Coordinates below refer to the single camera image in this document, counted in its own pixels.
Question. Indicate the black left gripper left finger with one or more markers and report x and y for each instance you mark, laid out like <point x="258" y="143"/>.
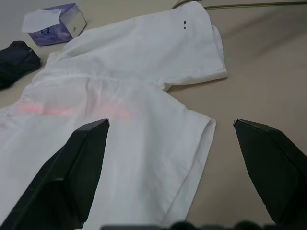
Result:
<point x="60" y="182"/>

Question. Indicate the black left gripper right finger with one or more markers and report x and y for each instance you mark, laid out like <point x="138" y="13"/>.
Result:
<point x="278" y="172"/>

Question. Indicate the white shorts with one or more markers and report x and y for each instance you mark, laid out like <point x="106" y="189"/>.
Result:
<point x="134" y="72"/>

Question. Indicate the black folded umbrella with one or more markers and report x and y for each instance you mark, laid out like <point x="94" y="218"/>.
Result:
<point x="16" y="60"/>

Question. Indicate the purple tissue box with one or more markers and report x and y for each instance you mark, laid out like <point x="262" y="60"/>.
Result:
<point x="60" y="33"/>

